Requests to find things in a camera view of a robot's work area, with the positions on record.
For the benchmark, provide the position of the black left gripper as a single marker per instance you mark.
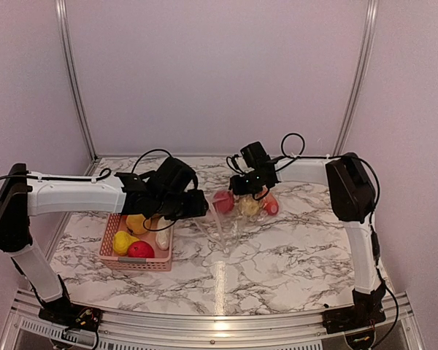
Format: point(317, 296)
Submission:
point(197, 207)

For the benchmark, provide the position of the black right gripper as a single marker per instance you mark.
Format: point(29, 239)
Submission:
point(238, 187)

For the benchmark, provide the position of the yellow fake peach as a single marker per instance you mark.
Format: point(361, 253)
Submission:
point(249, 206)

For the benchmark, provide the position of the pale green fake cabbage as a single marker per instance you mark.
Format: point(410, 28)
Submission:
point(162, 237)

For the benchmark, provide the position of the red fake apple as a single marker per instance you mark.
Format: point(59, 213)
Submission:
point(223, 201)

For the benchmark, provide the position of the clear zip top bag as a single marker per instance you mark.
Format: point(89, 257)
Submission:
point(226, 230)

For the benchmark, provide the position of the red fake tomato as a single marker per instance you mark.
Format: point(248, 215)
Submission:
point(141, 249)

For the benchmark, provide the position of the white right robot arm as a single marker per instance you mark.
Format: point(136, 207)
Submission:
point(354, 192)

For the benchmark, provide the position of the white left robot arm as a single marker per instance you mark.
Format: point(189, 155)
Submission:
point(26, 197)

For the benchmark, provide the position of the red orange fake fruit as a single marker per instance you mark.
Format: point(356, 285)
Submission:
point(270, 205)

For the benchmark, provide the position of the pink perforated plastic basket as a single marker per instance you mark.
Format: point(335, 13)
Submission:
point(162, 262)

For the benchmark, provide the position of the aluminium front rail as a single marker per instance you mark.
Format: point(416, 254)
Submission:
point(120, 329)

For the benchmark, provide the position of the right aluminium frame post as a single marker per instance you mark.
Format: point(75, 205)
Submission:
point(359, 76)

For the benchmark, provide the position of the aluminium frame post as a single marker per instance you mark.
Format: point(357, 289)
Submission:
point(359, 76)
point(66, 43)

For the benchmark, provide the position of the left aluminium frame post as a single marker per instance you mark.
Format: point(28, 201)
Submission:
point(66, 43)

